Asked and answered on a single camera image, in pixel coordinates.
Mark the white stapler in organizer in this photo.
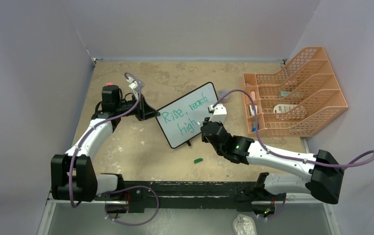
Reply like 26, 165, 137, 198
248, 104, 255, 117

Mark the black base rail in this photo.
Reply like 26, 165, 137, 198
96, 181, 285, 213

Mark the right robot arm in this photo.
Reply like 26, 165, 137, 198
200, 120, 344, 204

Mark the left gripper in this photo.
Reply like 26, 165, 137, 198
116, 94, 160, 121

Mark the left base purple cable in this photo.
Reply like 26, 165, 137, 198
104, 185, 160, 227

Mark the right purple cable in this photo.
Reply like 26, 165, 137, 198
212, 89, 374, 170

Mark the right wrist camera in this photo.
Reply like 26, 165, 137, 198
208, 103, 227, 123

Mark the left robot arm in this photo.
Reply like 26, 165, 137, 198
50, 82, 160, 207

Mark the white label card in organizer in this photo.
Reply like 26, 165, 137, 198
273, 104, 297, 114

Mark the small whiteboard black frame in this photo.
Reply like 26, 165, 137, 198
156, 82, 218, 149

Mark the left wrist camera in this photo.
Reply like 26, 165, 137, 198
127, 77, 144, 99

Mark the clear plastic bag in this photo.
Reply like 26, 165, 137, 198
233, 214, 257, 235

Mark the aluminium frame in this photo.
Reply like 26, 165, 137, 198
38, 193, 340, 235

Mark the orange plastic file organizer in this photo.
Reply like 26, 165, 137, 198
242, 47, 348, 137

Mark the green marker cap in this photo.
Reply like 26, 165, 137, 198
193, 158, 203, 164

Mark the clear jar of paperclips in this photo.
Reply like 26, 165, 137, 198
218, 89, 230, 103

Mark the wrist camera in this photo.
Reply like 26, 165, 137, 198
127, 77, 144, 99
208, 103, 227, 123

